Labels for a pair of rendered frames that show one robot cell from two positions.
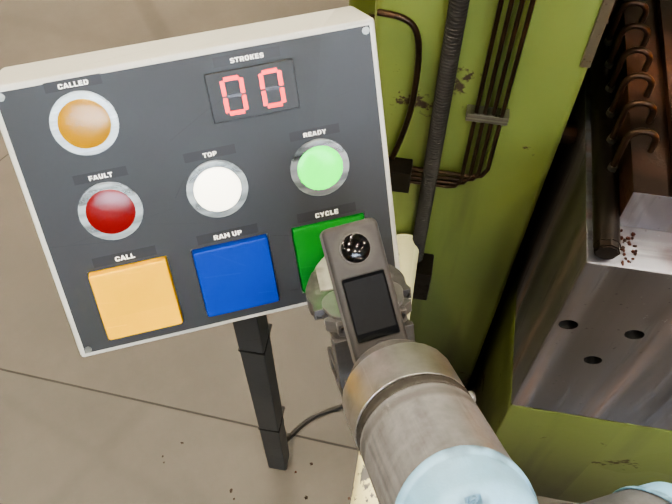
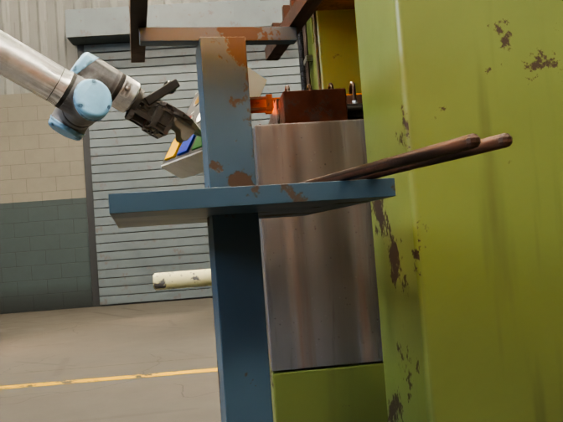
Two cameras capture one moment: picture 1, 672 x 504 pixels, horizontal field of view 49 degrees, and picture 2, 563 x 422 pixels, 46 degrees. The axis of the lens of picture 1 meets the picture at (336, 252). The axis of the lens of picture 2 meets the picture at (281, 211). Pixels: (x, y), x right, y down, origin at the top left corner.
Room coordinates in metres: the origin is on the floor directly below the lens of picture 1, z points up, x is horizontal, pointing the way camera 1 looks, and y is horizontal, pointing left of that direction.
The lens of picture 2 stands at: (0.10, -1.84, 0.70)
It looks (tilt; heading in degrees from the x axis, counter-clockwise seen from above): 3 degrees up; 74
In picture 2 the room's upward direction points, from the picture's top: 4 degrees counter-clockwise
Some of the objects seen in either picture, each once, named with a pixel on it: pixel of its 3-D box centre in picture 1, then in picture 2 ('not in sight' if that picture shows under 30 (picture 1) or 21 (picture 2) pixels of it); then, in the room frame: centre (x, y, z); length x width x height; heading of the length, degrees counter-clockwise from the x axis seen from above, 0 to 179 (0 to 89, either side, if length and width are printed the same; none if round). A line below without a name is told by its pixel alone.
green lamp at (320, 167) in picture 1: (320, 167); not in sight; (0.46, 0.02, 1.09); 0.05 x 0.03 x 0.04; 80
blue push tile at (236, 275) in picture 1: (236, 274); (188, 143); (0.39, 0.10, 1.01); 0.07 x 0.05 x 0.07; 105
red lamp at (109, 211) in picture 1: (110, 211); not in sight; (0.41, 0.21, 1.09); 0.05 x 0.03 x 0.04; 80
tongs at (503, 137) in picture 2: not in sight; (328, 182); (0.37, -1.09, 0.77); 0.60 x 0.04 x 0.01; 95
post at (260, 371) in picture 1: (257, 357); not in sight; (0.51, 0.13, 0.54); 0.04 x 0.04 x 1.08; 80
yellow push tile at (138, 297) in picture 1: (136, 296); (176, 148); (0.36, 0.20, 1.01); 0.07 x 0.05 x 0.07; 105
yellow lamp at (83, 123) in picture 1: (84, 123); not in sight; (0.45, 0.22, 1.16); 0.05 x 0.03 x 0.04; 80
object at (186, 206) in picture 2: not in sight; (231, 207); (0.28, -0.97, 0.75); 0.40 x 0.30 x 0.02; 87
